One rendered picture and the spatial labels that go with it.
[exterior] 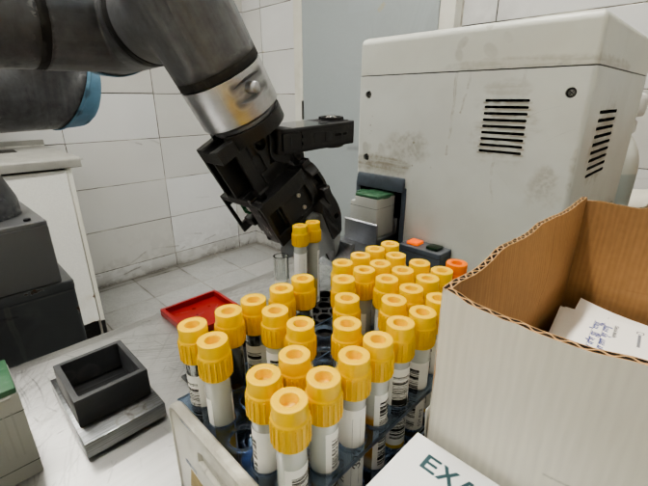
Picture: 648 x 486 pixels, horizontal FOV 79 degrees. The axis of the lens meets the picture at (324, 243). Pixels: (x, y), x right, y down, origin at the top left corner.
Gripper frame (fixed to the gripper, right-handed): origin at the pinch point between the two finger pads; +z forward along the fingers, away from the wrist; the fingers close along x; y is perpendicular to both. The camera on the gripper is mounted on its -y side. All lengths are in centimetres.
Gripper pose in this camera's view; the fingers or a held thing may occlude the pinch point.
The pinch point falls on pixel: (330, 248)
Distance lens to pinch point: 49.9
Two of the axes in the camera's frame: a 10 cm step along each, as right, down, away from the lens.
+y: -6.1, 6.8, -4.0
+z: 3.5, 6.9, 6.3
